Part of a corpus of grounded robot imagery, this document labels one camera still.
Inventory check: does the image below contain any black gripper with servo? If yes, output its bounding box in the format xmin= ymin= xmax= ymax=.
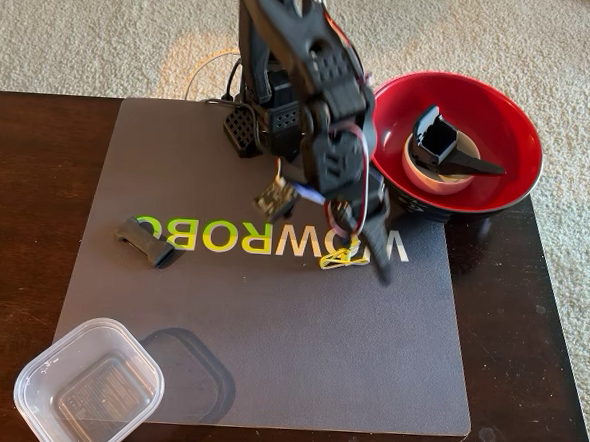
xmin=294 ymin=124 xmax=403 ymax=289

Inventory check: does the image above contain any yellow wire clip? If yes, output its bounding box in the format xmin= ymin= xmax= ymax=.
xmin=317 ymin=236 xmax=372 ymax=275

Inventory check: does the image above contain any black printed gripper jaw part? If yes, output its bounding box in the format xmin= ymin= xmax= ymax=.
xmin=407 ymin=103 xmax=511 ymax=183

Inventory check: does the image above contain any clear plastic square container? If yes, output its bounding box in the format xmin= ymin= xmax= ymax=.
xmin=9 ymin=312 xmax=170 ymax=442

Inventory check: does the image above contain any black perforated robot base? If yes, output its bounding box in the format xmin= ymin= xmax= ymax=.
xmin=220 ymin=61 xmax=305 ymax=163

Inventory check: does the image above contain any red bowl with black outside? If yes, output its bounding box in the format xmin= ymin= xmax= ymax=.
xmin=364 ymin=68 xmax=549 ymax=232

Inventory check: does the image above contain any grey mat with WOWROBO print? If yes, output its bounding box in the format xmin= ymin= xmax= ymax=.
xmin=48 ymin=91 xmax=492 ymax=442

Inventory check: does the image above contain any small wrist camera board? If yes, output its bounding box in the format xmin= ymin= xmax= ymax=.
xmin=252 ymin=173 xmax=303 ymax=222

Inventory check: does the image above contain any black power cable with plug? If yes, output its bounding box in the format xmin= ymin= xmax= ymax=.
xmin=204 ymin=57 xmax=247 ymax=109

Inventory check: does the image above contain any thin white cable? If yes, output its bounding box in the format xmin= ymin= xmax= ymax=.
xmin=183 ymin=45 xmax=242 ymax=103

